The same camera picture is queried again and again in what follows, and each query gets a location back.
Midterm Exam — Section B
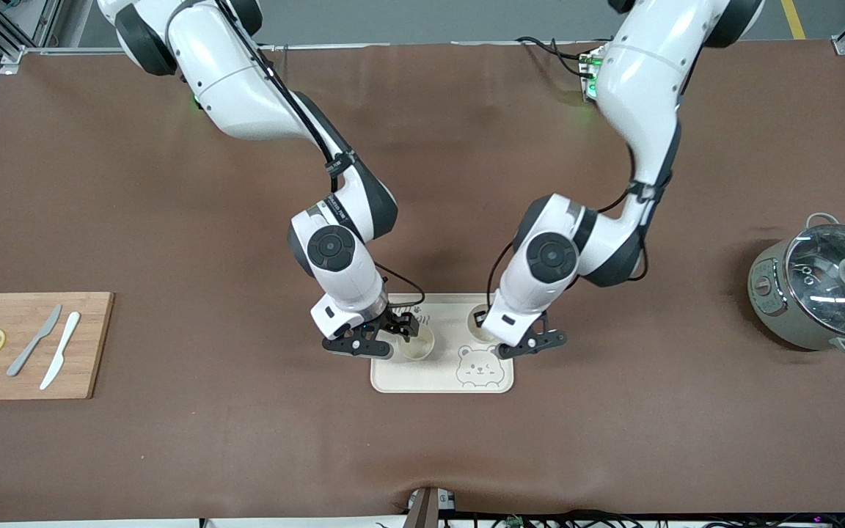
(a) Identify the white plastic cup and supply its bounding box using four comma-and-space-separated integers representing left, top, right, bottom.
467, 304, 500, 344
399, 323, 436, 362

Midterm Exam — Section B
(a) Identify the beige bear print tray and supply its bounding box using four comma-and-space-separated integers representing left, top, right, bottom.
370, 293, 515, 394

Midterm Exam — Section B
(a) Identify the brown table cover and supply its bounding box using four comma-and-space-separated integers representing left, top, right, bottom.
0, 40, 845, 523

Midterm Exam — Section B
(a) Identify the grey cooking pot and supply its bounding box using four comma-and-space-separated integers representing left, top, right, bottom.
747, 213, 845, 359

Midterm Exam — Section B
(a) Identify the wooden cutting board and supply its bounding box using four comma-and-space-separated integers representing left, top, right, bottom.
0, 292, 114, 400

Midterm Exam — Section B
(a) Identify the white plastic knife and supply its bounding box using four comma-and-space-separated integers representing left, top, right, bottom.
40, 312, 81, 391

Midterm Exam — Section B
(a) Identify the grey plastic knife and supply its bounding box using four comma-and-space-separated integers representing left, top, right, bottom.
6, 304, 63, 378

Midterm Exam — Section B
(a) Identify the glass pot lid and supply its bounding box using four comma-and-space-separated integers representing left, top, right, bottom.
785, 224, 845, 340

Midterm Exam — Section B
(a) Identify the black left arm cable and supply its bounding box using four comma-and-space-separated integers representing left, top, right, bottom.
487, 117, 687, 309

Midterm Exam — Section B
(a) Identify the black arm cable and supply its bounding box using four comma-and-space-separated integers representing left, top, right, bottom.
217, 0, 427, 307
487, 117, 687, 309

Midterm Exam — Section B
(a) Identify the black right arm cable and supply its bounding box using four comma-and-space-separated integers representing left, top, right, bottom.
217, 0, 427, 307

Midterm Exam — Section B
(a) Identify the metal table edge bracket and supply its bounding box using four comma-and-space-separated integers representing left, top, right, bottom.
403, 486, 457, 528

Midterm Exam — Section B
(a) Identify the black left base cable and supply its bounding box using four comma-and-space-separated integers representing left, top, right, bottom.
516, 35, 599, 78

